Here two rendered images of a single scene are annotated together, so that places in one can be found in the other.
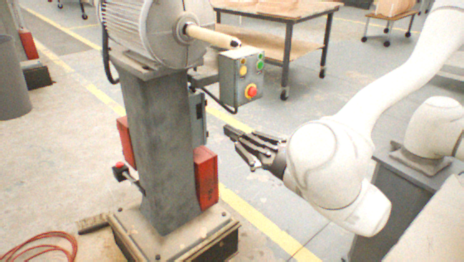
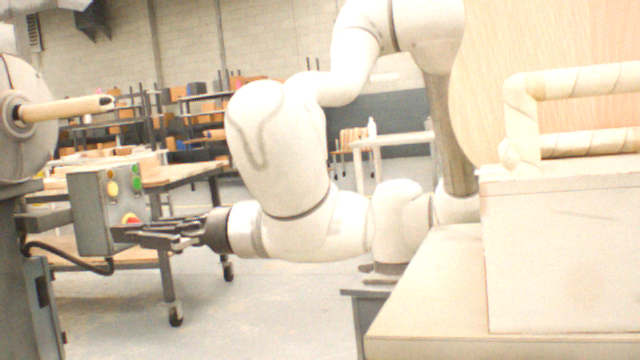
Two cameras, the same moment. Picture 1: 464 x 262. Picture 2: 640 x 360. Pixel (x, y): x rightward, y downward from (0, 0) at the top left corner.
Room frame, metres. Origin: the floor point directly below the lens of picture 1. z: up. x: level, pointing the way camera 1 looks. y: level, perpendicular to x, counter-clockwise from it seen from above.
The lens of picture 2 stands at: (-0.26, 0.15, 1.20)
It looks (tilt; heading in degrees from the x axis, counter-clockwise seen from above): 7 degrees down; 332
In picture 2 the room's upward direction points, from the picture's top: 6 degrees counter-clockwise
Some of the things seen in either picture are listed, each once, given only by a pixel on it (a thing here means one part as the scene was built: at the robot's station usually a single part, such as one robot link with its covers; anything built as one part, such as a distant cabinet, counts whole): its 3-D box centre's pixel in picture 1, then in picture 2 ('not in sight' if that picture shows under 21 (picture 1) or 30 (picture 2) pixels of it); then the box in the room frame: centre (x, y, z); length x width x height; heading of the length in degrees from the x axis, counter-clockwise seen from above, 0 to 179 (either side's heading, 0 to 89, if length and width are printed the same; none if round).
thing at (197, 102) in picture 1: (186, 88); (12, 256); (1.24, 0.19, 0.93); 0.15 x 0.10 x 0.55; 42
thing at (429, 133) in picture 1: (436, 125); (400, 218); (1.03, -0.79, 0.87); 0.18 x 0.16 x 0.22; 43
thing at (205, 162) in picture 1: (195, 167); not in sight; (1.25, 0.18, 0.49); 0.25 x 0.12 x 0.37; 42
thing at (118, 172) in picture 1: (129, 181); not in sight; (1.18, 0.51, 0.46); 0.25 x 0.07 x 0.08; 42
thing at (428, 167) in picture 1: (417, 151); (394, 265); (1.06, -0.78, 0.73); 0.22 x 0.18 x 0.06; 34
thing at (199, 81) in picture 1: (214, 76); (62, 216); (1.15, 0.07, 1.02); 0.19 x 0.04 x 0.04; 132
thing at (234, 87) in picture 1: (225, 80); (82, 223); (1.19, 0.02, 0.99); 0.24 x 0.21 x 0.26; 42
